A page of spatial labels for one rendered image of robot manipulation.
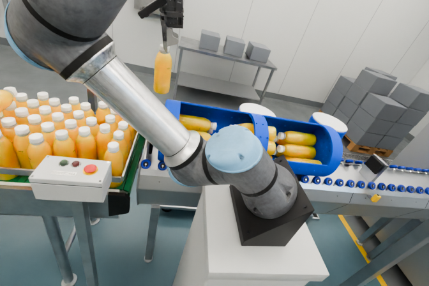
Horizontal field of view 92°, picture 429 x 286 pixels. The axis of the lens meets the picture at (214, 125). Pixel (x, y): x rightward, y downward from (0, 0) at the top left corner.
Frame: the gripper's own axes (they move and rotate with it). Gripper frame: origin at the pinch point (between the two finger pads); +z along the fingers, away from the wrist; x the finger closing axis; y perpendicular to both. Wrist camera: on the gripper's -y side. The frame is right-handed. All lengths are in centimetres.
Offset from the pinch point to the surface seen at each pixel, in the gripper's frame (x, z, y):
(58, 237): -36, 80, -53
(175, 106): -12.4, 20.4, 3.8
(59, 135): -24, 25, -38
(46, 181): -44, 26, -34
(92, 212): -36, 59, -32
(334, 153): -28, 37, 79
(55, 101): -1, 26, -49
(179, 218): 0, 147, 4
